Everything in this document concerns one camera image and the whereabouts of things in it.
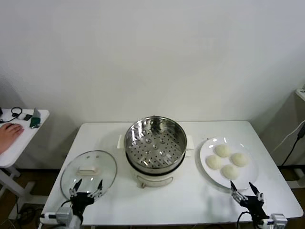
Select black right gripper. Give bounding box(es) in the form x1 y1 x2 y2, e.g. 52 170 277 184
230 180 269 221

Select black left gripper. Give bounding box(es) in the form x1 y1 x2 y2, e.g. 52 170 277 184
69 178 105 215

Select glass pot lid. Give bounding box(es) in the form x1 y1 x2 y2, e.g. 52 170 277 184
60 149 118 200

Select white steamed baozi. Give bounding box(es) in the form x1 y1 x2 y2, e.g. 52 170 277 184
230 152 250 167
215 144 232 158
221 164 240 180
205 155 223 170

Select stainless steel steamer basket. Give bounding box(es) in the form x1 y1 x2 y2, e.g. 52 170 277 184
123 116 188 175

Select person's bare hand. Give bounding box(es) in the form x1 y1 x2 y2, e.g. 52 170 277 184
0 123 25 155

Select white round plate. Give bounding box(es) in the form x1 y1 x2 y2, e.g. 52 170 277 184
195 136 260 191

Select white stand base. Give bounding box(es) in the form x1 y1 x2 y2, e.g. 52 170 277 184
285 167 305 189

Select white electric cooking pot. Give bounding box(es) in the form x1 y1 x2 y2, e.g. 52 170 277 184
116 134 194 189

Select white side table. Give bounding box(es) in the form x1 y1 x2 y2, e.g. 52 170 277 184
0 109 50 210

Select green and grey object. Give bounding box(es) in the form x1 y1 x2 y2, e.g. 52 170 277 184
29 107 42 130

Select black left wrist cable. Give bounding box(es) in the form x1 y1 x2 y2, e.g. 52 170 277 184
59 199 73 210

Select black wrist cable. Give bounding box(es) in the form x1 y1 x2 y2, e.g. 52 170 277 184
59 199 73 210
236 210 251 229

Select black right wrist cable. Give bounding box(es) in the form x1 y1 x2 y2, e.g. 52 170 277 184
236 210 251 229

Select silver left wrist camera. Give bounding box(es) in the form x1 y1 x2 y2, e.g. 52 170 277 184
39 206 73 222

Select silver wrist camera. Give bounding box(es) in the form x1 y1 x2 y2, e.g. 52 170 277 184
262 213 288 229
39 206 73 222

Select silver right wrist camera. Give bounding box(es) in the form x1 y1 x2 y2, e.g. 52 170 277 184
262 213 288 229

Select black floor cables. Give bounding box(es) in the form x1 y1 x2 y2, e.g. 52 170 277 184
8 198 45 226

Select white power cable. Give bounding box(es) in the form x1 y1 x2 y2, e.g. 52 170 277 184
272 119 305 153

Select black power cable with plug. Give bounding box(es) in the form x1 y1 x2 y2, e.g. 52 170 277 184
282 124 305 167

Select black headset with cable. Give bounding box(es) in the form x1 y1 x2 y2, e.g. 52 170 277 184
0 106 23 124

